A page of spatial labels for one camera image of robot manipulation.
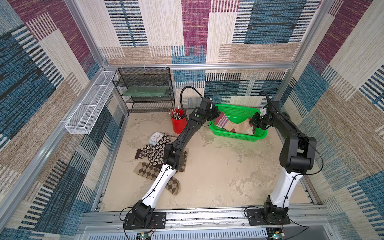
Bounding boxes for red ribbed plastic cup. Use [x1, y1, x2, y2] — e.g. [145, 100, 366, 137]
[171, 117, 187, 134]

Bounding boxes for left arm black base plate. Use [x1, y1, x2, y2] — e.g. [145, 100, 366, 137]
[123, 212, 167, 230]

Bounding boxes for brown daisy pattern sock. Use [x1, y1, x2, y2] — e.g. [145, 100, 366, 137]
[148, 133, 171, 169]

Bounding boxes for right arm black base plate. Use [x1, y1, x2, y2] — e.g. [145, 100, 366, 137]
[245, 209, 291, 226]

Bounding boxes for white wire wall basket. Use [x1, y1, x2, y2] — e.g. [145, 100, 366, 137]
[65, 72, 115, 135]

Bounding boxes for pens in red cup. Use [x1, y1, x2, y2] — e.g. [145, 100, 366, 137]
[169, 107, 186, 120]

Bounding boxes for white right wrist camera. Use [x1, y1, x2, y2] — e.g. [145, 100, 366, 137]
[260, 108, 267, 117]

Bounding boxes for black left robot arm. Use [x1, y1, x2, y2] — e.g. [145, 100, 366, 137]
[130, 94, 221, 227]

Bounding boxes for black wire mesh shelf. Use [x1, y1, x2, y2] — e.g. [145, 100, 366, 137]
[113, 67, 175, 114]

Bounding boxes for light blue alarm clock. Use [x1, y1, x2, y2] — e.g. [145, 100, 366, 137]
[149, 132, 164, 146]

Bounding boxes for aluminium front rail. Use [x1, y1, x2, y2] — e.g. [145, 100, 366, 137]
[75, 205, 340, 240]

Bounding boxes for brown argyle sock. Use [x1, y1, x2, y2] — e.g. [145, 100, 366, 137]
[179, 151, 188, 172]
[134, 162, 180, 196]

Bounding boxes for green plastic basket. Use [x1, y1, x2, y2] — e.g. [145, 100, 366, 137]
[210, 104, 268, 142]

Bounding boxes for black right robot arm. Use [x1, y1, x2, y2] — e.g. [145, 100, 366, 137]
[250, 95, 317, 224]

